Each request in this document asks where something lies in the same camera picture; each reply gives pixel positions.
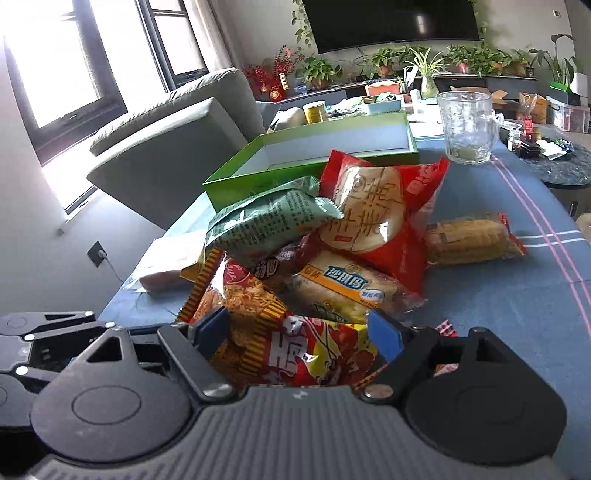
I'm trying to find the wall power socket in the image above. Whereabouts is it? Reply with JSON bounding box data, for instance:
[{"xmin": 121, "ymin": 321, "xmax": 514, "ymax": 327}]
[{"xmin": 87, "ymin": 241, "xmax": 108, "ymax": 267}]

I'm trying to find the black television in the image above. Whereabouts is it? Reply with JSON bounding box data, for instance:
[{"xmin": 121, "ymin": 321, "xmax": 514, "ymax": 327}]
[{"xmin": 304, "ymin": 0, "xmax": 480, "ymax": 53}]

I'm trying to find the large leaf potted plant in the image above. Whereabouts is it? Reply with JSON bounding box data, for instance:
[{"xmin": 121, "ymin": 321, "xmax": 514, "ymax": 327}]
[{"xmin": 529, "ymin": 33, "xmax": 583, "ymax": 96}]

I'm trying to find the red flower decoration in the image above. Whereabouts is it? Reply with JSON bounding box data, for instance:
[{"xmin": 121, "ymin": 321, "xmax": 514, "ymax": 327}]
[{"xmin": 242, "ymin": 45, "xmax": 297, "ymax": 102}]

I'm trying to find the round pastry black label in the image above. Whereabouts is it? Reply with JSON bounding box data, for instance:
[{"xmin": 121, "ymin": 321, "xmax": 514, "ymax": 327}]
[{"xmin": 249, "ymin": 239, "xmax": 310, "ymax": 289}]

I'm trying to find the corn cob snack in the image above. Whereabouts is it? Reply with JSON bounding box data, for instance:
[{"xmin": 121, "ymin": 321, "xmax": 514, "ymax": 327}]
[{"xmin": 425, "ymin": 213, "xmax": 527, "ymax": 266}]

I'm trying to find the dark marble side table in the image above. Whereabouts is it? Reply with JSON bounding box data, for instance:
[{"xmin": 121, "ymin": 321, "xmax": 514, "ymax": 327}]
[{"xmin": 499, "ymin": 121, "xmax": 590, "ymax": 190}]

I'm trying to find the spider plant in vase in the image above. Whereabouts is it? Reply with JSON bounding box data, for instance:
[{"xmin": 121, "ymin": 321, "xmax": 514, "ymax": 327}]
[{"xmin": 409, "ymin": 47, "xmax": 445, "ymax": 99}]

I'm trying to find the grey sofa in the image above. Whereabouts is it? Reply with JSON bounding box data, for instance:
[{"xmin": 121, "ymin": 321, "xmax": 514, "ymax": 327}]
[{"xmin": 87, "ymin": 68, "xmax": 264, "ymax": 229}]

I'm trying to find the yellow white can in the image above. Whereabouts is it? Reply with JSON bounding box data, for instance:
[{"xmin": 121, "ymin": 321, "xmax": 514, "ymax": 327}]
[{"xmin": 303, "ymin": 101, "xmax": 329, "ymax": 124}]

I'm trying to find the clear glass mug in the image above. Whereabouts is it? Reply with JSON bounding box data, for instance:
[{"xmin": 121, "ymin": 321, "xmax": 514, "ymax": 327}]
[{"xmin": 437, "ymin": 90, "xmax": 499, "ymax": 166}]

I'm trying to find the red rice cracker bag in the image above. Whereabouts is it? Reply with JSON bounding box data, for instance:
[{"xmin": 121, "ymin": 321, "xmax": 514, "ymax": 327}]
[{"xmin": 317, "ymin": 150, "xmax": 450, "ymax": 295}]

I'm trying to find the clear bread loaf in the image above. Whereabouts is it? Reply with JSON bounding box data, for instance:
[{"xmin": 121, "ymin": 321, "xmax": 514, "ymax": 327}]
[{"xmin": 124, "ymin": 228, "xmax": 206, "ymax": 293}]

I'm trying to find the yellow label sachima pack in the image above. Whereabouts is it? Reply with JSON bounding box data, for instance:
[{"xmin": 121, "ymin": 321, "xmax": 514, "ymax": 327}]
[{"xmin": 287, "ymin": 251, "xmax": 425, "ymax": 324}]

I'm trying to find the red yellow noodle snack bag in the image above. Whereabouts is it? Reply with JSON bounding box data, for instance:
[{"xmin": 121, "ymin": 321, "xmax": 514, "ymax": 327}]
[{"xmin": 177, "ymin": 248, "xmax": 378, "ymax": 388}]

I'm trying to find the green cardboard box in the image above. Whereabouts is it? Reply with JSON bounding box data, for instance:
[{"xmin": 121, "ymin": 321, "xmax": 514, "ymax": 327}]
[{"xmin": 202, "ymin": 112, "xmax": 419, "ymax": 211}]

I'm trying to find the green snack bag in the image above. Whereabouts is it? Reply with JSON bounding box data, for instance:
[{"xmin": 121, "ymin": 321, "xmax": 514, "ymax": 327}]
[{"xmin": 204, "ymin": 176, "xmax": 344, "ymax": 267}]

